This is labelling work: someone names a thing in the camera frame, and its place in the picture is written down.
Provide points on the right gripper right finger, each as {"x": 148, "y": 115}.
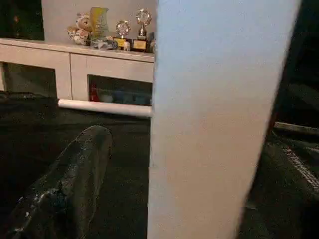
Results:
{"x": 281, "y": 199}

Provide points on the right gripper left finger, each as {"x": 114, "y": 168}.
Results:
{"x": 62, "y": 186}

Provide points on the white plastic table leg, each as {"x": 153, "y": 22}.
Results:
{"x": 99, "y": 107}
{"x": 211, "y": 124}

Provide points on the black plastic mat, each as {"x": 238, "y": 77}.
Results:
{"x": 37, "y": 124}

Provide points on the white cabinet with glass doors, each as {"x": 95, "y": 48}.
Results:
{"x": 74, "y": 67}

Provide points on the white spotted plush toy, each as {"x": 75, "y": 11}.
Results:
{"x": 79, "y": 32}

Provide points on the gold round trophy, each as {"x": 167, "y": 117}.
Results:
{"x": 142, "y": 22}
{"x": 122, "y": 30}

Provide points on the clear glass award plaque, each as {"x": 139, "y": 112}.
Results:
{"x": 99, "y": 22}

